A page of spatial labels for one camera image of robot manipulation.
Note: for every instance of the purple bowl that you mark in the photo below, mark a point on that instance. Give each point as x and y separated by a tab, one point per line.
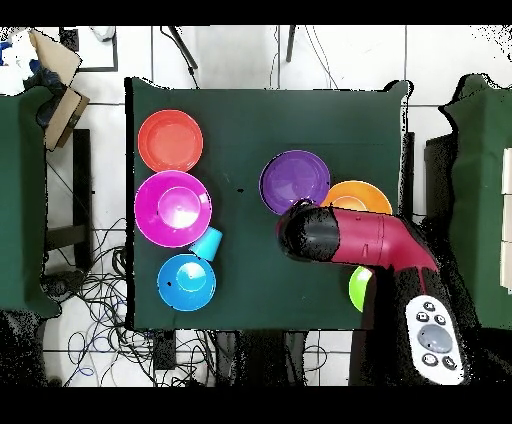
294	180

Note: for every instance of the green bowl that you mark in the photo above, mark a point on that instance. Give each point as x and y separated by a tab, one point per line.
358	288

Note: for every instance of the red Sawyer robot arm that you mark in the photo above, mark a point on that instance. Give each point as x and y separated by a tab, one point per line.
372	240

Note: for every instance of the white boxes stack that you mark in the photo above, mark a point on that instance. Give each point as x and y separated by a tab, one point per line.
507	220

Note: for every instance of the blue cup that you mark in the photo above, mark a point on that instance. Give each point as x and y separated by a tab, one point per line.
208	242

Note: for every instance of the dark green table cloth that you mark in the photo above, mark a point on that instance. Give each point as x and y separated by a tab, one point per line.
260	116

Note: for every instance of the large orange bowl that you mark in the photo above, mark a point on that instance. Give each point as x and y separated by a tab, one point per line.
356	190

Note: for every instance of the blue bowl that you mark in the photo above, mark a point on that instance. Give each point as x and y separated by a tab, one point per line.
186	288

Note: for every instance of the large magenta bowl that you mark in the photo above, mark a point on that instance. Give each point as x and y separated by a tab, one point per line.
152	216

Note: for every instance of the orange-red shallow bowl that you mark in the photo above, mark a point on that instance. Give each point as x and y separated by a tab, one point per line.
170	140

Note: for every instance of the black tripod leg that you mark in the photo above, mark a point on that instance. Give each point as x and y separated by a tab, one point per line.
184	48
290	44

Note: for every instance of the black box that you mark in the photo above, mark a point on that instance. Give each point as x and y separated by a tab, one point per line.
440	176

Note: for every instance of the black stand base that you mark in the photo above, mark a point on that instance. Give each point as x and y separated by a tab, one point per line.
62	284

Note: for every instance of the cardboard box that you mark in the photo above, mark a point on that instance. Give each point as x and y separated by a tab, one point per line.
64	116

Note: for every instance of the green cloth side table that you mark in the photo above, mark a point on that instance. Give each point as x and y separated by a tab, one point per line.
20	200
480	180

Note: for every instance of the person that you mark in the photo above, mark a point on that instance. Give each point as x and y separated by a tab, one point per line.
104	34

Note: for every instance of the black bench frame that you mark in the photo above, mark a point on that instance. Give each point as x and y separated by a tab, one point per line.
82	180

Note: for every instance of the black square floor frame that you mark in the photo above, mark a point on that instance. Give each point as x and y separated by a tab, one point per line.
114	56

